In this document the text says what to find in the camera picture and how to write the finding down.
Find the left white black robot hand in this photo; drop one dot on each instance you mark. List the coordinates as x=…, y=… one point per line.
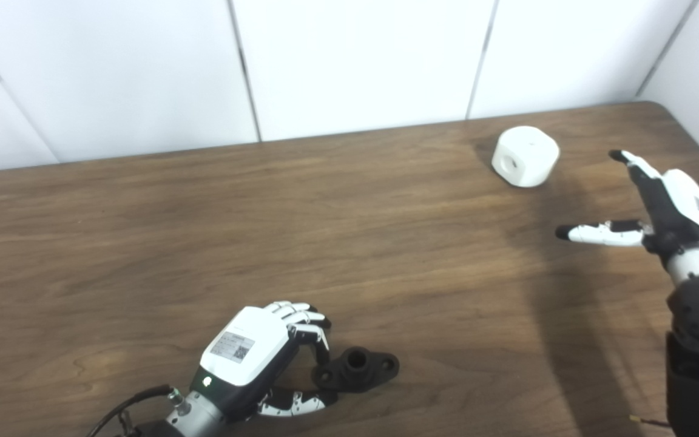
x=246, y=352

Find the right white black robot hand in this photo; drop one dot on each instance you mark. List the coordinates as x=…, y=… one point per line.
x=677, y=209

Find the black flanged holder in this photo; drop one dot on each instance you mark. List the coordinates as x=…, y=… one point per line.
x=358, y=367

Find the round white plastic piece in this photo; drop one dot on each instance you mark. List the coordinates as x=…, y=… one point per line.
x=528, y=155

